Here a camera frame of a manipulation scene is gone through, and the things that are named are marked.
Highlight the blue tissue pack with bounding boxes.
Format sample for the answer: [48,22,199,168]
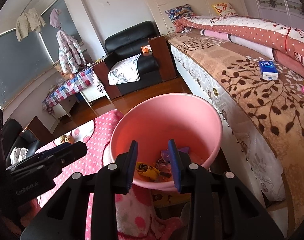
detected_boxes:
[259,61,278,81]

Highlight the walnut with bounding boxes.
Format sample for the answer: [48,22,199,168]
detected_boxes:
[59,134,67,144]
[65,135,75,144]

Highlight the hanging floral padded jacket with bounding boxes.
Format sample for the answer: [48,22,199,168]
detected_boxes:
[56,29,86,74]

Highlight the bed with brown blanket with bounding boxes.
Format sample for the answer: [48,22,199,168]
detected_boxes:
[166,32,304,234]

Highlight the hanging cream cardigan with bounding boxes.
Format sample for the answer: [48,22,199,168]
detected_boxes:
[16,8,46,42]

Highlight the right walnut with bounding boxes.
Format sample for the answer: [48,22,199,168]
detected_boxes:
[65,135,75,144]

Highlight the orange box on armchair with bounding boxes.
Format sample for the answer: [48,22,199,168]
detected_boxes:
[141,44,152,54]

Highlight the floral cloth on armchair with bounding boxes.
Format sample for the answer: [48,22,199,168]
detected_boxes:
[108,53,141,86]

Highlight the red polka dot quilt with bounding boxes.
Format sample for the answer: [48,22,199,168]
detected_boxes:
[174,15,304,67]

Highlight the yellow floral pillow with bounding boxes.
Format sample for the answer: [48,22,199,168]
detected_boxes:
[212,2,238,17]

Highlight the black sofa at left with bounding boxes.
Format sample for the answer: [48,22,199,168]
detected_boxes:
[3,116,54,167]

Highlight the checked cloth covered table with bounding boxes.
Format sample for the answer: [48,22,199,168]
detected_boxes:
[42,67,110,120]

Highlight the pink polka dot blanket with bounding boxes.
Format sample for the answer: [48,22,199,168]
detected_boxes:
[37,109,183,239]

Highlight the colourful cartoon pillow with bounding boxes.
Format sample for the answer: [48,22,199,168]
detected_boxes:
[165,4,196,23]

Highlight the pink plastic basin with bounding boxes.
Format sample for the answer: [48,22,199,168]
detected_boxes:
[110,93,224,192]

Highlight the left walnut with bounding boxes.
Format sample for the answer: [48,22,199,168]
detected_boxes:
[59,134,67,144]

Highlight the yellow plastic wrapper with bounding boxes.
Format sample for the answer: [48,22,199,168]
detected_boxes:
[136,162,161,181]

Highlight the maroon foil wrapper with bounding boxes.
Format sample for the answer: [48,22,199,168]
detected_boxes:
[156,158,172,178]

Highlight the pink rolled sheet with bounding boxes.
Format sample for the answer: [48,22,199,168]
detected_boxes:
[197,29,304,78]

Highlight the black leather armchair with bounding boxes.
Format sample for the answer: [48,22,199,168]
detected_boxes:
[94,21,177,99]

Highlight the white wardrobe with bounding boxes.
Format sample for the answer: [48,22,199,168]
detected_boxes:
[256,0,304,30]

